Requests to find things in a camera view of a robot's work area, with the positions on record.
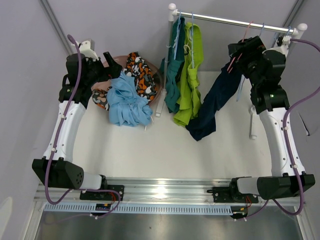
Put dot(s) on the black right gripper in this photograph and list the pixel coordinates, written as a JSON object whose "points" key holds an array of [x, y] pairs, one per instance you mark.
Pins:
{"points": [[254, 47]]}

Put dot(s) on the light blue shorts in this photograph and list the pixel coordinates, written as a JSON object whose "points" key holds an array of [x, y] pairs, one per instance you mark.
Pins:
{"points": [[126, 107]]}

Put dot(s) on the pink translucent plastic basin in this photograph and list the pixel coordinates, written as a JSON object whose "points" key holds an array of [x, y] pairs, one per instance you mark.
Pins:
{"points": [[157, 85]]}

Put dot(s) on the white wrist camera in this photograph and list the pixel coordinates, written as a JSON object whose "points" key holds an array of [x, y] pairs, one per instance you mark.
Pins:
{"points": [[87, 48], [282, 44]]}

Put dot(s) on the blue hanger under teal shorts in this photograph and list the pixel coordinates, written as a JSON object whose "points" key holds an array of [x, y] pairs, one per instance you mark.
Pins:
{"points": [[176, 29]]}

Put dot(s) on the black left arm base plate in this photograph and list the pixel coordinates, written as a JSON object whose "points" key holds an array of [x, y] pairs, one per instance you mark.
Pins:
{"points": [[104, 196]]}

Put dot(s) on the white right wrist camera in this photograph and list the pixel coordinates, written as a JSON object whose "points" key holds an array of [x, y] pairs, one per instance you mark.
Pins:
{"points": [[282, 44]]}

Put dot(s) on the blue wire hanger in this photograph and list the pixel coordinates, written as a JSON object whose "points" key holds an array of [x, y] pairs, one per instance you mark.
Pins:
{"points": [[283, 34]]}

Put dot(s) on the silver clothes rack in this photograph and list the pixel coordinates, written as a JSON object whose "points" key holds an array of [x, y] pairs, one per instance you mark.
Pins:
{"points": [[173, 16]]}

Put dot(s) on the teal green shorts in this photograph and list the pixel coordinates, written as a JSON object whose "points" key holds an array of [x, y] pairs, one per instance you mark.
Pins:
{"points": [[174, 69]]}

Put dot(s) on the navy blue shorts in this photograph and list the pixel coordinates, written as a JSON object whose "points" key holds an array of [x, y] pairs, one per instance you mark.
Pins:
{"points": [[223, 88]]}

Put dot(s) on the lime green shorts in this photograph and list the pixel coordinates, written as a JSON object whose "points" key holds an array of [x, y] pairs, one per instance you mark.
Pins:
{"points": [[190, 96]]}

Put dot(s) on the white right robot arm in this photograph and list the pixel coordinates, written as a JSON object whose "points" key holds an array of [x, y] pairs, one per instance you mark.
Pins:
{"points": [[288, 175]]}

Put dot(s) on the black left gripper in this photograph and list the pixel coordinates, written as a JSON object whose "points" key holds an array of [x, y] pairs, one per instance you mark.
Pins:
{"points": [[113, 71]]}

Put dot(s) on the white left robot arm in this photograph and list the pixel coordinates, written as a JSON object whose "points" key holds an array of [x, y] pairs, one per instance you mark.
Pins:
{"points": [[56, 168]]}

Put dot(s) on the aluminium mounting rail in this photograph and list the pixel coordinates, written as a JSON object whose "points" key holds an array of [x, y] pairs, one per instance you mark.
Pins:
{"points": [[154, 196]]}

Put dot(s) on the orange camouflage shorts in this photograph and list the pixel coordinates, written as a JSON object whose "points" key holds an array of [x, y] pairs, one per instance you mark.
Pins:
{"points": [[142, 75]]}

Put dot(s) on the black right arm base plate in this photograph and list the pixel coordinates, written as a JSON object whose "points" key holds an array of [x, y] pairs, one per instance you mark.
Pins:
{"points": [[231, 194]]}

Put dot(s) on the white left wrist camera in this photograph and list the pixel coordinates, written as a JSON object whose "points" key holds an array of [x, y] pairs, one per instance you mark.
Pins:
{"points": [[87, 48]]}

